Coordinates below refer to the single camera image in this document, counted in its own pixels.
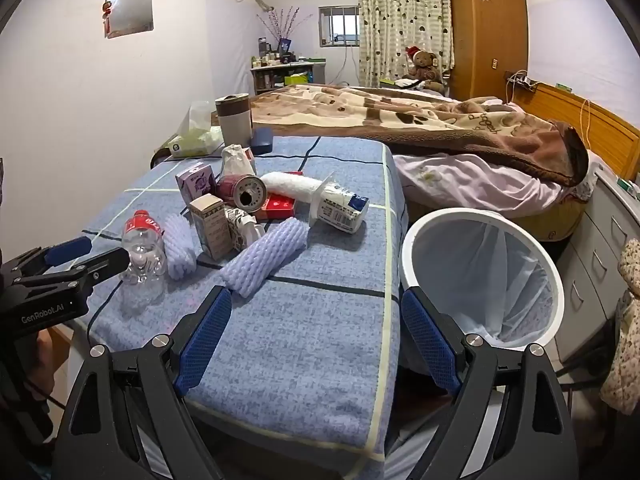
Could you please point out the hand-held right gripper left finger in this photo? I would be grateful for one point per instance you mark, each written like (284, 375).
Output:
(205, 340)

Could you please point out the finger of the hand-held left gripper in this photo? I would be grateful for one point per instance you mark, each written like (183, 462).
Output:
(107, 264)
(70, 251)

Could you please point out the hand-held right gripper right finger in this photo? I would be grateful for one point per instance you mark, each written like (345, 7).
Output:
(427, 340)

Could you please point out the clear plastic water bottle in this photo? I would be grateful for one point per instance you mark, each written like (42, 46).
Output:
(142, 260)

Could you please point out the purple foam net sleeve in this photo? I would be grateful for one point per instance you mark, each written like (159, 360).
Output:
(177, 245)
(260, 260)

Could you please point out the translucent bin liner bag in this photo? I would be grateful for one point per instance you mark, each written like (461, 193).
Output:
(465, 270)

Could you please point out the beige medicine box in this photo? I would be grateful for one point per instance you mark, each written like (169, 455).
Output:
(212, 230)

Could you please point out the white paper wrapper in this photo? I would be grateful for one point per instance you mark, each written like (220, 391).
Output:
(245, 227)

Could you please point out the purple milk carton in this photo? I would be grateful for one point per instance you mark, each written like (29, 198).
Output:
(195, 182)

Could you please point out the white round bin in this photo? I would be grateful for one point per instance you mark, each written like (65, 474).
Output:
(556, 292)

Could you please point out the pink metal can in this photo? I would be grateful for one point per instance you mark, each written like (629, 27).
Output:
(235, 187)

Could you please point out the red box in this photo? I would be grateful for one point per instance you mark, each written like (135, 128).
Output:
(277, 206)

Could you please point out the white cloth pouch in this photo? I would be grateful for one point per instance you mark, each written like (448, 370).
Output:
(237, 160)

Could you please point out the white towel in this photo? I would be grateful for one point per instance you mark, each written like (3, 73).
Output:
(290, 185)

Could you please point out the person's left hand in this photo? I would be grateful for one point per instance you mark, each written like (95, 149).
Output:
(45, 352)

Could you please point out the blue checked table cloth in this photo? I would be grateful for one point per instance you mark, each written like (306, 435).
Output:
(300, 360)

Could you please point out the green white tissue pack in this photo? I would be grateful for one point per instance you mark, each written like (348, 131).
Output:
(195, 142)

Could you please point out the pale pink bed sheet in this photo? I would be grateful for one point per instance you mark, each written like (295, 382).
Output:
(475, 180)

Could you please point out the yellow bed base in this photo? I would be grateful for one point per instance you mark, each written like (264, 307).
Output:
(550, 222)

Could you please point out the grey drawer cabinet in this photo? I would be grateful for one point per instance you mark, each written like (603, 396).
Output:
(590, 260)

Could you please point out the brown white thermos mug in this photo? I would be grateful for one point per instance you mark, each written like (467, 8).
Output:
(235, 125)

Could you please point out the dark blue glasses case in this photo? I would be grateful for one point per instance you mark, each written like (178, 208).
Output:
(261, 140)

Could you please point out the floral quilted cloth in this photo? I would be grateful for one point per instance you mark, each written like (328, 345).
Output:
(625, 360)

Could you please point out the brown printed blanket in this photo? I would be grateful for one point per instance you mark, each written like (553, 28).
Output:
(400, 120)

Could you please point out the red hanging ornament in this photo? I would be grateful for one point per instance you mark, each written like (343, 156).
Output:
(106, 10)

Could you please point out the cluttered dressing table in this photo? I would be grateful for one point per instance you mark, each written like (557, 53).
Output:
(270, 77)

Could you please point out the green white medicine box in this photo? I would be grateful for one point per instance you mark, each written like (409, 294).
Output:
(625, 185)

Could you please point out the wooden bed headboard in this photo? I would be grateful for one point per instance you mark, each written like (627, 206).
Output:
(605, 135)

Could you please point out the brown teddy bear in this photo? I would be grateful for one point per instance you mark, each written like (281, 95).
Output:
(424, 65)

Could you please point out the white power strip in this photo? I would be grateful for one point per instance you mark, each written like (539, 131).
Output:
(522, 80)

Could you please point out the pink blossom branches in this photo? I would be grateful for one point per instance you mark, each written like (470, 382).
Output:
(280, 25)

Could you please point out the wooden wardrobe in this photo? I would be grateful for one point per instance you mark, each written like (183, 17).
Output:
(490, 35)

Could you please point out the heart print curtain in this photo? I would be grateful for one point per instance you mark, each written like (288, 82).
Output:
(395, 20)

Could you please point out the small barred window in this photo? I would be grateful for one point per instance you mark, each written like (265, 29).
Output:
(340, 25)

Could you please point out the silver wall poster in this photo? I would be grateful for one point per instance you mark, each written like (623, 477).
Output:
(130, 10)

